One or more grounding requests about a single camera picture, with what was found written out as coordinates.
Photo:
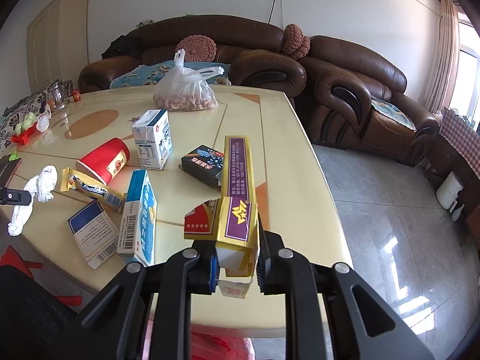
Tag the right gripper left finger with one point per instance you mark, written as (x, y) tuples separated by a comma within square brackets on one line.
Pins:
[(149, 308)]

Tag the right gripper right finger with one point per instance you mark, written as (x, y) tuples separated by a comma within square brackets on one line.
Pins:
[(332, 301)]

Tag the blue white box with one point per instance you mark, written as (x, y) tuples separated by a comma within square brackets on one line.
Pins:
[(95, 234)]

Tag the gold purple long carton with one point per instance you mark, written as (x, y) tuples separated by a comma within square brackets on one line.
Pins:
[(231, 221)]

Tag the white twisted tissue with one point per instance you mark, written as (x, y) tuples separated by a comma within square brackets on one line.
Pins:
[(38, 188)]

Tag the white blue milk carton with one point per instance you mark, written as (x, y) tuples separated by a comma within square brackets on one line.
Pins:
[(152, 136)]

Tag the light blue medicine box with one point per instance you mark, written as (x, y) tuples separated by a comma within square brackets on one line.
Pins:
[(137, 226)]

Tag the black trousers leg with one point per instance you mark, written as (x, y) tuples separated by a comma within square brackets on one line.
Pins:
[(31, 317)]

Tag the red plastic stool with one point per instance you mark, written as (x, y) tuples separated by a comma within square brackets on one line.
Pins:
[(12, 258)]

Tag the yellow snack wrapper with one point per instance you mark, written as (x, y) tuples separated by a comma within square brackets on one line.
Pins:
[(83, 184)]

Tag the red paper cup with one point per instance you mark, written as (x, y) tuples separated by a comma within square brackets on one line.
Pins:
[(106, 161)]

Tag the white appliance on floor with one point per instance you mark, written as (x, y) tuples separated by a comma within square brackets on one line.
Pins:
[(447, 195)]

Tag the black small box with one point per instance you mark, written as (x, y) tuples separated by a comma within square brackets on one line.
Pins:
[(204, 164)]

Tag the smartphone pink case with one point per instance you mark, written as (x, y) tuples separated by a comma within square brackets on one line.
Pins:
[(7, 169)]

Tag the green small clip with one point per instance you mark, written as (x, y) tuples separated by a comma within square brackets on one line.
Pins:
[(13, 156)]

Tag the crumpled clear plastic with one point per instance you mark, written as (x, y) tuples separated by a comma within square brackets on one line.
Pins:
[(43, 120)]

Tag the green fruits red tray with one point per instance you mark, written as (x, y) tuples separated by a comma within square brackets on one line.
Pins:
[(25, 129)]

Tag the brown leather armchair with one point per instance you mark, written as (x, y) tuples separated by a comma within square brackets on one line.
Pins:
[(355, 99)]

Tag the checkered cloth side table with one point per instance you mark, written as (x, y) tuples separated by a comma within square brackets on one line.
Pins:
[(462, 138)]

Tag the glass jar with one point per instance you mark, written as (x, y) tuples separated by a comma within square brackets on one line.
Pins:
[(58, 95)]

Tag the plastic bag of peanuts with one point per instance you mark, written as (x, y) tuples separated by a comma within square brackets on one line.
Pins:
[(185, 89)]

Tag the blue floral seat cover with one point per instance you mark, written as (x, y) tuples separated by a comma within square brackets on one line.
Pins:
[(148, 75)]

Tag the beige curtain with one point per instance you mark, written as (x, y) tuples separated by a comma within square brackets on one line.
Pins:
[(445, 62)]

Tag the pink round cushion on armrest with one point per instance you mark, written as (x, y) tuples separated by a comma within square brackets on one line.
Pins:
[(295, 45)]

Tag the brown leather sofa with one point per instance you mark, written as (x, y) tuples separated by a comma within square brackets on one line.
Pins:
[(252, 49)]

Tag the wooden door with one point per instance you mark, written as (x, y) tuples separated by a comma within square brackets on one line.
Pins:
[(57, 46)]

